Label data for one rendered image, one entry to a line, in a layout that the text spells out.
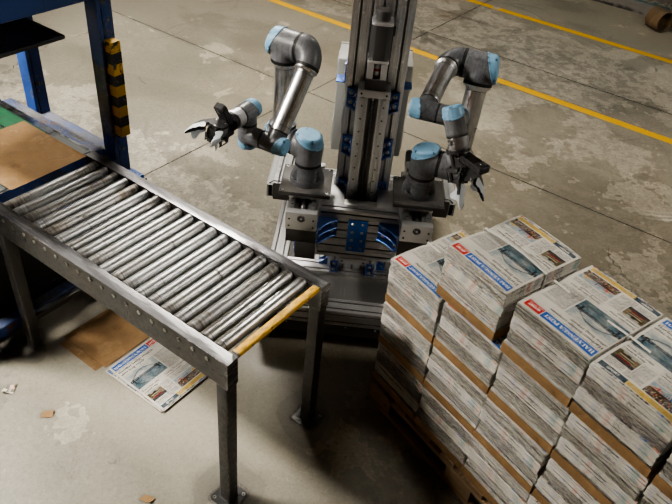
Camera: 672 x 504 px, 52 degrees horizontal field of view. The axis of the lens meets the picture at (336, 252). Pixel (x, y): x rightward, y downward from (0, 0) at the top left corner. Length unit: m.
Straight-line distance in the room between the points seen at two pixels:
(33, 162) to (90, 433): 1.19
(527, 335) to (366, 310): 1.20
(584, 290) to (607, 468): 0.55
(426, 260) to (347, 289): 0.83
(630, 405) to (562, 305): 0.37
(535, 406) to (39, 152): 2.33
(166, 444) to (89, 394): 0.45
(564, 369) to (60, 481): 1.96
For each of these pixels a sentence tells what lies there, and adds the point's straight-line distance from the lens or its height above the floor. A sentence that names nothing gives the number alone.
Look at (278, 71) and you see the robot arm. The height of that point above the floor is 1.30.
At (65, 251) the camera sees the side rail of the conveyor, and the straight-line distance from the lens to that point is 2.76.
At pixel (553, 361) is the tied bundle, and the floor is 0.95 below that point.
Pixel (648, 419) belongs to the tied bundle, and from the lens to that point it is 2.13.
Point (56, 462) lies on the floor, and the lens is 3.11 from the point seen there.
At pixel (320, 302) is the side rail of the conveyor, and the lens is 2.58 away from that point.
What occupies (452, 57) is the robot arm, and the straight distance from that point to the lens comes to 2.86.
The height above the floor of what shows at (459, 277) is 0.97.
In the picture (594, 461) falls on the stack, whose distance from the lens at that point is 2.35.
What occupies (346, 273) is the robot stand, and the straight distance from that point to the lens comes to 3.49.
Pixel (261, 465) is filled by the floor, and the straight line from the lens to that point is 3.00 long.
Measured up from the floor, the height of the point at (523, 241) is 1.06.
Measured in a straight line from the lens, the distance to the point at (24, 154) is 3.38.
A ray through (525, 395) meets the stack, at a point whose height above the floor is 0.74.
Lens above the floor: 2.48
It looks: 39 degrees down
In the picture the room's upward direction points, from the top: 6 degrees clockwise
